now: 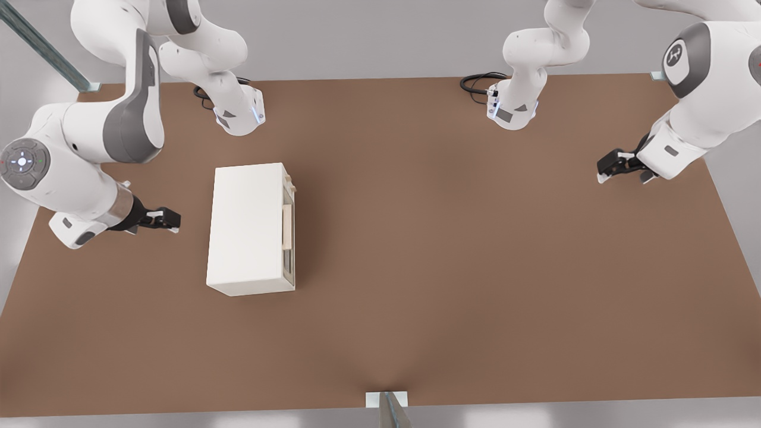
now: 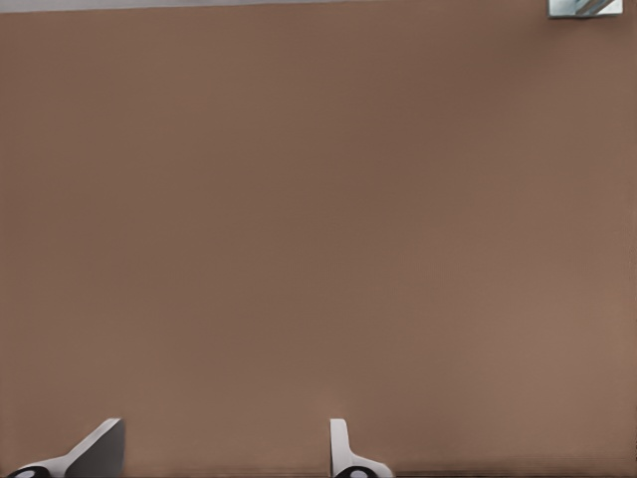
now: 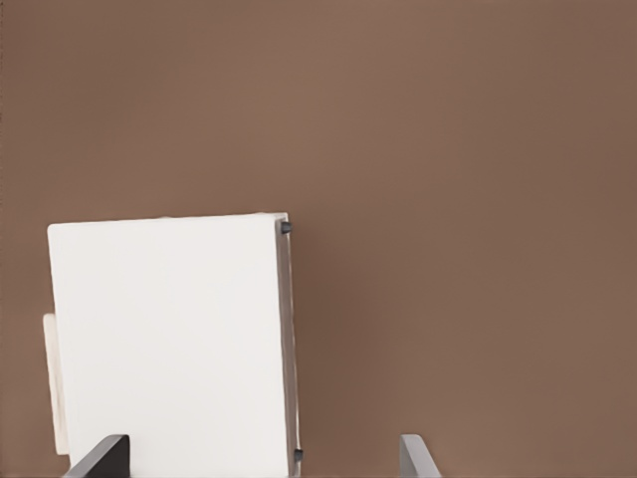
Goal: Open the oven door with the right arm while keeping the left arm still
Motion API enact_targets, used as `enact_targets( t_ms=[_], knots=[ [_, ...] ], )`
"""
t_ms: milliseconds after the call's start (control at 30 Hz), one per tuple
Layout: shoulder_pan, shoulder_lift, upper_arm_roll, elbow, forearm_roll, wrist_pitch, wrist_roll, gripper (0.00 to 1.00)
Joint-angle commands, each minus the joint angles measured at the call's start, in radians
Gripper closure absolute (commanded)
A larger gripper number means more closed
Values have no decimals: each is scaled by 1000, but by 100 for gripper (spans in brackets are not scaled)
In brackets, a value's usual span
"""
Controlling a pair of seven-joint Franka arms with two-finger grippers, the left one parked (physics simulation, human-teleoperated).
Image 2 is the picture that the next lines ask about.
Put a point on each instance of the silver frame post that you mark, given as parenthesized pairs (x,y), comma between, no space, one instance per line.
(583,7)

